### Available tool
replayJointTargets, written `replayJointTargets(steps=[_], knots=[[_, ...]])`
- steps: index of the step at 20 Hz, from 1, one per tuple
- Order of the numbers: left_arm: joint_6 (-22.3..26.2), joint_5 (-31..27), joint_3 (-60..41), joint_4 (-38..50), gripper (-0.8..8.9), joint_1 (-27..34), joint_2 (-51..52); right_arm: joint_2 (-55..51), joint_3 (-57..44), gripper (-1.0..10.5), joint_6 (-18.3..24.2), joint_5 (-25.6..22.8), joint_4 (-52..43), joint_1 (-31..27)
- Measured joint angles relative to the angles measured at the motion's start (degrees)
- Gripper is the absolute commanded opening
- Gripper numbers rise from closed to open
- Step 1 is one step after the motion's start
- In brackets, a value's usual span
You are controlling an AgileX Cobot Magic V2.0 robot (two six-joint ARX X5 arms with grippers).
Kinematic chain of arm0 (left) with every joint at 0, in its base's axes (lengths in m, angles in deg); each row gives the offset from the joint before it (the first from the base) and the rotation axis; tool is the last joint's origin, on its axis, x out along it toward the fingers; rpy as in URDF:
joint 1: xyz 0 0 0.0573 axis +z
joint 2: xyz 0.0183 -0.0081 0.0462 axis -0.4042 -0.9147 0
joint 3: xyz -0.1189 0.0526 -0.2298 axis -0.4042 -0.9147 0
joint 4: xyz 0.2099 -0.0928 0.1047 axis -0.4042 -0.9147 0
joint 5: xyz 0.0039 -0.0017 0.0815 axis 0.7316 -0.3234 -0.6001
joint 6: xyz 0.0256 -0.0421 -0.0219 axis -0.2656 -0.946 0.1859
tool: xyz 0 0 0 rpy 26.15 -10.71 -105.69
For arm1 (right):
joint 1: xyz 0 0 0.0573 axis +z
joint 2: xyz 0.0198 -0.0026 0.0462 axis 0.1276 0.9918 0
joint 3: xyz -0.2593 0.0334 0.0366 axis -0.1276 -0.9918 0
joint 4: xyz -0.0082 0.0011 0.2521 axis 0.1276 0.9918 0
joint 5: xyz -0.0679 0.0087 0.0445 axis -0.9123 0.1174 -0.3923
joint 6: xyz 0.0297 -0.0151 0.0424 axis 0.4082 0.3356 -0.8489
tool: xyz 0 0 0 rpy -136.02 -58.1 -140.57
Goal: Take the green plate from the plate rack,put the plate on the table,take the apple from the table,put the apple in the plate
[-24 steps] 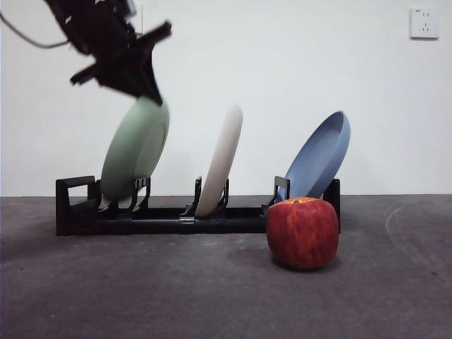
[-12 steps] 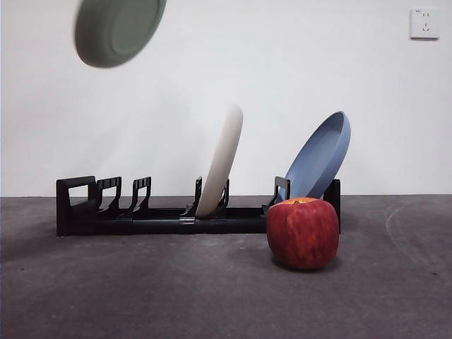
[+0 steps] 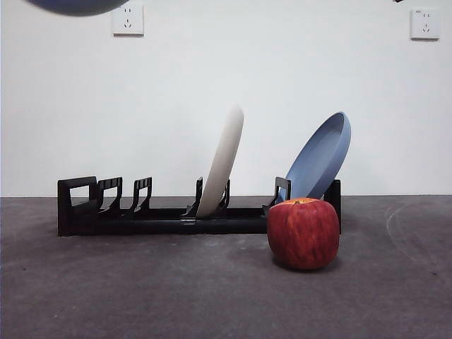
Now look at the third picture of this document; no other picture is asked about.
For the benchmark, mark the green plate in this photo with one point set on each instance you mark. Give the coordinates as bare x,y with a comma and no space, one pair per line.
77,7

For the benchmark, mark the blue plate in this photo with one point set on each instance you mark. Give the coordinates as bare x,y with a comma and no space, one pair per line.
318,159

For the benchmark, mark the red apple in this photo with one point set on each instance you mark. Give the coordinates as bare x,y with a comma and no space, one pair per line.
302,234

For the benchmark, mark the white plate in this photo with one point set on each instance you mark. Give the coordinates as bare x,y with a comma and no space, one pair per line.
222,159

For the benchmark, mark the white wall socket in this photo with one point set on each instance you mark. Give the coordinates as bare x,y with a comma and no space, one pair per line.
425,24
128,20

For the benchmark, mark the black plate rack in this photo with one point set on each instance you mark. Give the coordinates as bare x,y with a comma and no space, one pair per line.
159,224

